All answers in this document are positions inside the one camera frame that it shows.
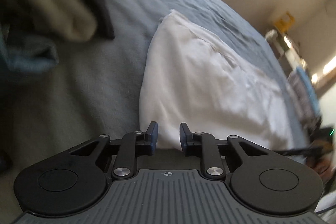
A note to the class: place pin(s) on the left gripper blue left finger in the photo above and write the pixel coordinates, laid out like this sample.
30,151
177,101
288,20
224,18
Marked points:
130,147

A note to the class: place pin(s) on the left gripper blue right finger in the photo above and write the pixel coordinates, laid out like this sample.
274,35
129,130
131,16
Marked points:
206,148

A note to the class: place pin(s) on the light blue folded cloth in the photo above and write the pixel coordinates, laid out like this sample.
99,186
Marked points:
311,94

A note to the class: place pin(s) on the grey bed blanket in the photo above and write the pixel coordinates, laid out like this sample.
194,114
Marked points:
95,87

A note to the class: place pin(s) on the white green side table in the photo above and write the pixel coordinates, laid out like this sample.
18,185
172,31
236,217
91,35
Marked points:
287,55

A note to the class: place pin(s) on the white footboard bedpost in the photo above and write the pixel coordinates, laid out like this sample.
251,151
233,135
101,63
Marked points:
271,36

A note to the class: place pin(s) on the yellow cardboard box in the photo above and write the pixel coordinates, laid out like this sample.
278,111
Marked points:
284,22

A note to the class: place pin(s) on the teal pillow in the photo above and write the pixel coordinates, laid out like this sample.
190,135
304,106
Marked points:
25,57

